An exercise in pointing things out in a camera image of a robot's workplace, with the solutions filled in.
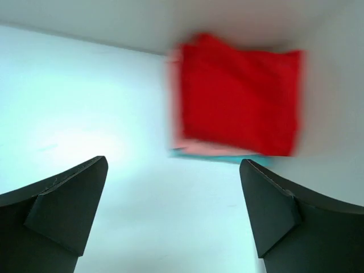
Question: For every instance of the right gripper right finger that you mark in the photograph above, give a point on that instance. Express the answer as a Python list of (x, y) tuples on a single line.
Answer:
[(296, 229)]

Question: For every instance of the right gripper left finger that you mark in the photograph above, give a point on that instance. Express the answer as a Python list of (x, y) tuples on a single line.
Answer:
[(45, 226)]

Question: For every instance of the red t shirt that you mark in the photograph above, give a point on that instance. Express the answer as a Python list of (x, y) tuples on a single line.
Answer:
[(242, 99)]

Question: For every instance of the folded teal t shirt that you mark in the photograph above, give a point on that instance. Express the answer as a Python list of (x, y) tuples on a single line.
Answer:
[(262, 160)]

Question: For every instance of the folded pink t shirt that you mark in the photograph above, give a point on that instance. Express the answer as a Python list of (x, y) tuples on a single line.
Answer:
[(179, 142)]

